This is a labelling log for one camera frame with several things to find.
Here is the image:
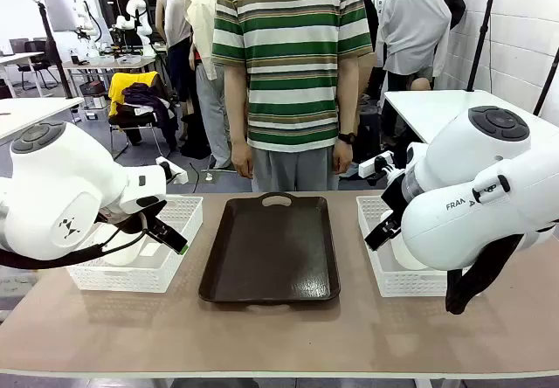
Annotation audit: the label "metal frame chair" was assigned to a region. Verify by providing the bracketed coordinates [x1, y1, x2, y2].
[107, 71, 172, 163]

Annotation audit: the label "black office chair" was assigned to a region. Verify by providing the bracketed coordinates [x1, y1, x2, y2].
[10, 38, 60, 91]

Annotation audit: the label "person's left hand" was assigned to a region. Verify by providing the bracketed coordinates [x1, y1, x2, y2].
[332, 141, 355, 176]

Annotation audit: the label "dark brown plastic tray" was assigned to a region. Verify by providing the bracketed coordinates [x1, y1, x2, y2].
[198, 191, 342, 305]

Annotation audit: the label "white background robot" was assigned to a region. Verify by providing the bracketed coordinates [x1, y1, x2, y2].
[114, 0, 157, 58]

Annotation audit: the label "background person dark clothes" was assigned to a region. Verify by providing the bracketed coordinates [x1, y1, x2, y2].
[355, 0, 388, 97]

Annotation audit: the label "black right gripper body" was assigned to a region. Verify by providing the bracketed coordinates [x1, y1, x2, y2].
[380, 171, 411, 224]

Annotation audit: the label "background work table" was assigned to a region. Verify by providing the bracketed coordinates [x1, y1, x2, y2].
[60, 54, 157, 84]

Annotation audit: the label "clear plastic storage box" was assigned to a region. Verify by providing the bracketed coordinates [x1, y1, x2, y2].
[0, 274, 37, 315]

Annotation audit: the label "dark purple garment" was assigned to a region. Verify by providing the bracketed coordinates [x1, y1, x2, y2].
[121, 82, 181, 142]

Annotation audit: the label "white perforated plastic basket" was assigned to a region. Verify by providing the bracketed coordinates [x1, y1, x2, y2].
[355, 194, 451, 298]
[66, 194, 204, 294]

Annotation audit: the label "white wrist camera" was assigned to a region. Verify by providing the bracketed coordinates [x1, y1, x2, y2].
[155, 156, 190, 185]
[358, 151, 410, 185]

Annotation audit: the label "mannequin with white tank top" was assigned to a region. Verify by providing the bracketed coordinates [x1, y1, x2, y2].
[155, 0, 196, 106]

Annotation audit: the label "background person white shirt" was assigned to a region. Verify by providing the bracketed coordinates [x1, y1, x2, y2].
[376, 0, 453, 93]

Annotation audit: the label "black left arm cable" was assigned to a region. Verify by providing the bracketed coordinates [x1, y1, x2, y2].
[0, 211, 149, 270]

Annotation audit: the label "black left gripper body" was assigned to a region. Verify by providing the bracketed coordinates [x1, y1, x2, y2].
[98, 210, 152, 232]

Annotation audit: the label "red black tool case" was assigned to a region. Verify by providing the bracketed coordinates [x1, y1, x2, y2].
[79, 79, 110, 110]

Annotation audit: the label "person in striped shirt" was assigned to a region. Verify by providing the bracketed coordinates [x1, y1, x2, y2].
[211, 0, 373, 153]

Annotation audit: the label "yellow garment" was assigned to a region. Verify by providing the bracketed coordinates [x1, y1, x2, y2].
[107, 71, 161, 118]

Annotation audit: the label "mannequin with cream shirt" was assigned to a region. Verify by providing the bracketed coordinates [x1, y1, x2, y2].
[184, 0, 233, 171]

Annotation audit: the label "grey floor plate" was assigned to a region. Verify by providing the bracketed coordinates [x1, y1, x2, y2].
[188, 168, 222, 185]

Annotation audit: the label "grey board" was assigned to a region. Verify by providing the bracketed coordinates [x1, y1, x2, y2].
[40, 0, 80, 33]

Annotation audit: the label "person's right hand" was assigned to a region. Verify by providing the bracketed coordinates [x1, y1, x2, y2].
[231, 140, 255, 180]

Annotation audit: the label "black slanted pole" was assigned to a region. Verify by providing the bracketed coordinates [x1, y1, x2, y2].
[532, 50, 559, 116]

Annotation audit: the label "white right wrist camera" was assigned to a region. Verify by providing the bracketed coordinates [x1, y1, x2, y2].
[358, 151, 410, 185]

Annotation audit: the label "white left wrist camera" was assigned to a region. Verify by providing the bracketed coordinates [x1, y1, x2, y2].
[155, 156, 190, 185]

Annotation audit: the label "person's right forearm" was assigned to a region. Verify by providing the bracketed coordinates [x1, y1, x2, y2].
[224, 65, 250, 143]

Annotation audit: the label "white plastic conical flask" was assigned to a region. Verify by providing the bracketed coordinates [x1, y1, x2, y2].
[92, 224, 141, 267]
[390, 230, 432, 272]

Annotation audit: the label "black tripod stand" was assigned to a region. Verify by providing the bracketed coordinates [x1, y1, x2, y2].
[466, 0, 500, 93]
[33, 0, 74, 100]

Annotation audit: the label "person's left forearm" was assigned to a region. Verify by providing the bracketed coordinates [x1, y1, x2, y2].
[335, 54, 361, 135]

